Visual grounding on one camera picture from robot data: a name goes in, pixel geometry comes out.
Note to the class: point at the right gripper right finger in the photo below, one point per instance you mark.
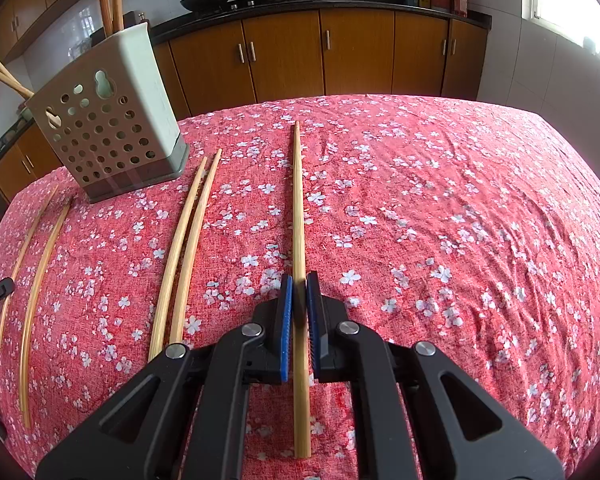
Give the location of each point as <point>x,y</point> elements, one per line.
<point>417,415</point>

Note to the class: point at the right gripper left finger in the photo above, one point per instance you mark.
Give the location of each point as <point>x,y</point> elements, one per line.
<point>183,415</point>

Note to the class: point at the lower wooden kitchen cabinets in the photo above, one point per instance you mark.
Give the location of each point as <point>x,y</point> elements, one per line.
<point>258,56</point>

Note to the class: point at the red floral tablecloth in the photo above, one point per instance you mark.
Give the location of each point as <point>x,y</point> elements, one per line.
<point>471,225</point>

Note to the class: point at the perforated green utensil holder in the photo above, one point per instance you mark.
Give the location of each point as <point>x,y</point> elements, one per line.
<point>107,117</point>

